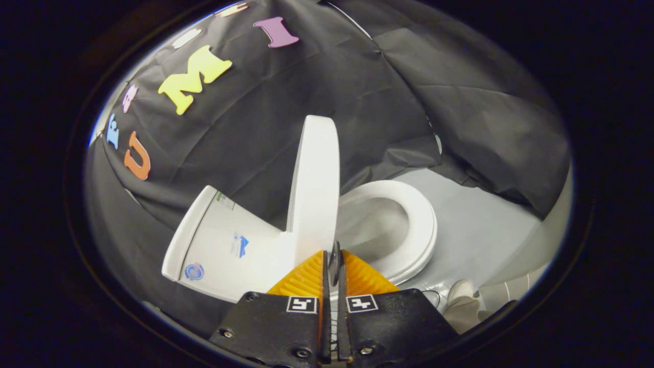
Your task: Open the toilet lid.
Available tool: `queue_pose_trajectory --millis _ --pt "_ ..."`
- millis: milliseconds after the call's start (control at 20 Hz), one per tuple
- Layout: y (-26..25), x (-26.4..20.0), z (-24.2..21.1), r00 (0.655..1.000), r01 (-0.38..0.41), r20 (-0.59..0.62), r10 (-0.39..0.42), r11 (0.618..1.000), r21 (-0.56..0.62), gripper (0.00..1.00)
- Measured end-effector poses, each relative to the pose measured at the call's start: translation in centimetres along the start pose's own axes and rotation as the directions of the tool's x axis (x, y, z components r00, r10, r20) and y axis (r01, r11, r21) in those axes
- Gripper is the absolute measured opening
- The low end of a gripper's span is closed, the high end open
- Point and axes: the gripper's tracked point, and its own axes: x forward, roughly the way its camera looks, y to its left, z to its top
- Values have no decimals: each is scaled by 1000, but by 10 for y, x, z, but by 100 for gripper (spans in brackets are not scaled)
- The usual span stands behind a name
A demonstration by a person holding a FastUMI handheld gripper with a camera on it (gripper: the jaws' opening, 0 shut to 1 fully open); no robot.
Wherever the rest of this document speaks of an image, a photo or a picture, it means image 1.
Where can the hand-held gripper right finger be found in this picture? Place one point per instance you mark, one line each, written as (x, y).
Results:
(393, 327)

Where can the white toilet lid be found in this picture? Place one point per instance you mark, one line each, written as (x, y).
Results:
(314, 194)

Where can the person's pale shoe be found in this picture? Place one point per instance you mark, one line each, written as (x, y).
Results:
(462, 306)

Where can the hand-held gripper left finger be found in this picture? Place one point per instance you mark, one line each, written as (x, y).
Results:
(276, 327)

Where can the black lid pull tab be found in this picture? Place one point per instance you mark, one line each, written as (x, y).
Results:
(334, 260)

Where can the white toilet body with tank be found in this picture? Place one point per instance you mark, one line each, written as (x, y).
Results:
(219, 245)

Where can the white toilet seat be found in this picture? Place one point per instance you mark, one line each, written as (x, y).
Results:
(424, 225)

